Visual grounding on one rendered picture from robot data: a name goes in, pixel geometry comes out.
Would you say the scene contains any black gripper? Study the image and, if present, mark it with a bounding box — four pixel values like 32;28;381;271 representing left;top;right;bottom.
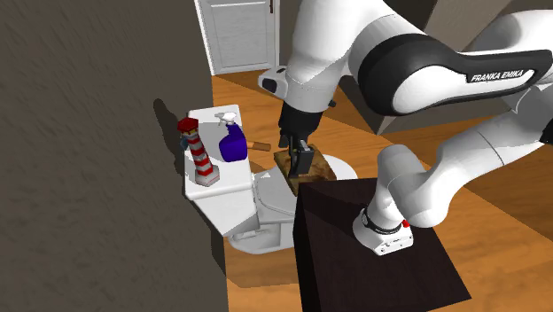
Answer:
277;102;325;179

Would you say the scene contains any brown wooden board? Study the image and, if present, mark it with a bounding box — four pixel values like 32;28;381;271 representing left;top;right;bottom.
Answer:
273;144;338;198

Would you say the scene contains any blue spray bottle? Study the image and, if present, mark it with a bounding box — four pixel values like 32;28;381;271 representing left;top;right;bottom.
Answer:
214;111;248;164

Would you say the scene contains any white toilet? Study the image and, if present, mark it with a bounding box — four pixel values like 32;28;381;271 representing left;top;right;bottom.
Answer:
184;103;359;255

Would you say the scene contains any red white lighthouse figure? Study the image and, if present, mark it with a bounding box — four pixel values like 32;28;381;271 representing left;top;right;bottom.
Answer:
176;116;221;188

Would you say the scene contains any dark robot stand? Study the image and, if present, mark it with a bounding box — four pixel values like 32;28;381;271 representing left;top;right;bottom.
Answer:
292;176;473;312

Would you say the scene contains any white door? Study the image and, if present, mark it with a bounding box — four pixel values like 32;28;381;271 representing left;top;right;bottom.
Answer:
193;0;281;77

